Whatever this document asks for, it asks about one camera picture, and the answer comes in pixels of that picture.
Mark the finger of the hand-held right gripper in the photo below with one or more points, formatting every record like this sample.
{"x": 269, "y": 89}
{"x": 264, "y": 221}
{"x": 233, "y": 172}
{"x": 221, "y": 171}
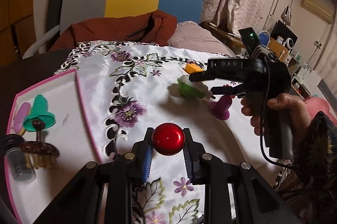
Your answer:
{"x": 229, "y": 91}
{"x": 223, "y": 64}

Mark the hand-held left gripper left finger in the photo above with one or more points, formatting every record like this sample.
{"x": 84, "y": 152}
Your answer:
{"x": 147, "y": 160}

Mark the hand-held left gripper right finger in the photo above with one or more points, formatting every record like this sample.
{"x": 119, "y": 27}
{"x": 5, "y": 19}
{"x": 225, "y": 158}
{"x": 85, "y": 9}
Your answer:
{"x": 188, "y": 160}

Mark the purple plastic stamp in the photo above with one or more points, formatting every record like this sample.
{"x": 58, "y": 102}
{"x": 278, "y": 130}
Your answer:
{"x": 222, "y": 109}

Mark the shiny red ball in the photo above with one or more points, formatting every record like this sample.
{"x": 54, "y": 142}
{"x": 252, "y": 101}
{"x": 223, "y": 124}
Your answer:
{"x": 168, "y": 138}

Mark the orange linking cube block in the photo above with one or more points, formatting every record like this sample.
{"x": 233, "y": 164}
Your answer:
{"x": 192, "y": 68}

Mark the green and white toy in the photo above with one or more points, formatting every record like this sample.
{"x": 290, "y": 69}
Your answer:
{"x": 188, "y": 88}

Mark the pink shallow cardboard box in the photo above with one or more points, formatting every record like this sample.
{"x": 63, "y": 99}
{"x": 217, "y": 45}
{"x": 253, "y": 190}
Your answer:
{"x": 65, "y": 139}

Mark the brown dotted hairbrush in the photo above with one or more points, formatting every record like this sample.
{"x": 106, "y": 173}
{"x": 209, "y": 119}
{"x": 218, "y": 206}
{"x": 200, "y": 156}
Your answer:
{"x": 39, "y": 147}

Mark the teal plastic stamp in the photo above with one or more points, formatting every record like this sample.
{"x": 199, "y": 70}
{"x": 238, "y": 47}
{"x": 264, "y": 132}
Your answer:
{"x": 39, "y": 108}

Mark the grey glitter jar black lid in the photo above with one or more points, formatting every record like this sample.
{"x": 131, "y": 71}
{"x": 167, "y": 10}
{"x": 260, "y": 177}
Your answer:
{"x": 21, "y": 166}

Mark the purple oval toy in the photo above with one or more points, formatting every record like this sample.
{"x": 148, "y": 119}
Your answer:
{"x": 22, "y": 116}

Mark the person's right forearm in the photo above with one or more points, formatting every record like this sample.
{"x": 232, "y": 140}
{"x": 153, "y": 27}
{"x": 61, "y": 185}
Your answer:
{"x": 316, "y": 155}

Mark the person's right hand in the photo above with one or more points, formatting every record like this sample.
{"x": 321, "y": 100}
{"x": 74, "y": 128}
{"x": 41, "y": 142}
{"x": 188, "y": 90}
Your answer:
{"x": 287, "y": 105}

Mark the brown cardboard box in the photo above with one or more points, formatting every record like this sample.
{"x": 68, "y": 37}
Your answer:
{"x": 276, "y": 47}

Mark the white round gadget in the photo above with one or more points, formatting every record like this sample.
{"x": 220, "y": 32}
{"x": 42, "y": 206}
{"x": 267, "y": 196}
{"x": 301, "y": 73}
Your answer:
{"x": 290, "y": 43}

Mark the blue arched object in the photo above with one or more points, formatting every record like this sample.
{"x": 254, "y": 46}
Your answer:
{"x": 263, "y": 37}

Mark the pale pink pillow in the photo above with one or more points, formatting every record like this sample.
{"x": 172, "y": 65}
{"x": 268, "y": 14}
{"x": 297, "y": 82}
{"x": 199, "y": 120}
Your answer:
{"x": 194, "y": 34}

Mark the pink fluffy blanket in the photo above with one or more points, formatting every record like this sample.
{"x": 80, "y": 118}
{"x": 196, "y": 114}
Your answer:
{"x": 323, "y": 108}

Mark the white embroidered floral tablecloth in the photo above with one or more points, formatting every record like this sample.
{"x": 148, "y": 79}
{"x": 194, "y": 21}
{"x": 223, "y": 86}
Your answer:
{"x": 158, "y": 97}

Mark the white metal rack pole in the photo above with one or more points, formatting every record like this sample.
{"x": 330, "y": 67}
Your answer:
{"x": 273, "y": 5}

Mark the white air conditioner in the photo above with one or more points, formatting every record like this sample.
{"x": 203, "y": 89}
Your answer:
{"x": 316, "y": 8}

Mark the rust brown jacket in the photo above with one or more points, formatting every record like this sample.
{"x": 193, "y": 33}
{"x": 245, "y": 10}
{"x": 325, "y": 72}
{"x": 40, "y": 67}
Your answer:
{"x": 110, "y": 29}

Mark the wooden wardrobe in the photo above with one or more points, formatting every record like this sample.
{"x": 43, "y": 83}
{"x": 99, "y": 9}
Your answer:
{"x": 18, "y": 3}

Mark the wooden bed frame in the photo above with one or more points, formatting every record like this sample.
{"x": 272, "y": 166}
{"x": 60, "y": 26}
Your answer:
{"x": 223, "y": 34}

